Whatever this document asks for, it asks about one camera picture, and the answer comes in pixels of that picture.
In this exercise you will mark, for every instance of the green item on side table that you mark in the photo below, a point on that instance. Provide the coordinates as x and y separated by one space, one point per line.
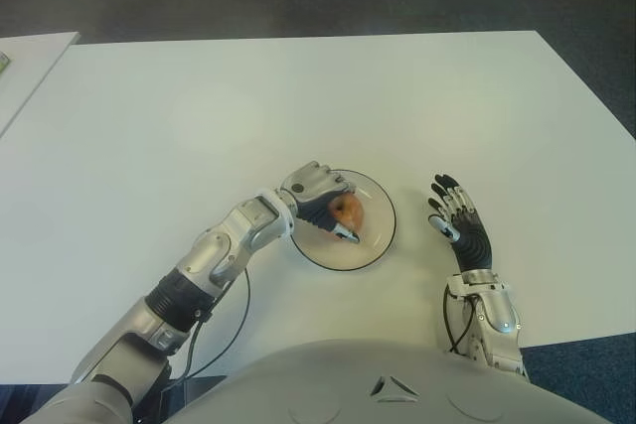
3 64

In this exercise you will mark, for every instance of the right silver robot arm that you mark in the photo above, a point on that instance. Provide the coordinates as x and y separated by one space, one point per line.
494 315

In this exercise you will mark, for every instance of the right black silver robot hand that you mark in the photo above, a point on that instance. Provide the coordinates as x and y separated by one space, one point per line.
472 240

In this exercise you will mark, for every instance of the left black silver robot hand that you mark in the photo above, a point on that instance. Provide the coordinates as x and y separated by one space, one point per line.
310 190

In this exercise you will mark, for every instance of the red yellow apple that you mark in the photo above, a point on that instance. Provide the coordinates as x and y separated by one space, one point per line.
351 213

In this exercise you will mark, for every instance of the white plate with black rim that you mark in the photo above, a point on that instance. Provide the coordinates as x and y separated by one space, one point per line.
377 230

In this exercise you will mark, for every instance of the grey robot torso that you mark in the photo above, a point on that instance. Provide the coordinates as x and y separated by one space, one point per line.
387 384

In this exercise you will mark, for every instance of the white side table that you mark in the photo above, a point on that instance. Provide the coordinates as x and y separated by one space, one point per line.
30 76

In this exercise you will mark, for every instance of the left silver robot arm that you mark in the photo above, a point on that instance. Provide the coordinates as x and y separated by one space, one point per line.
208 260

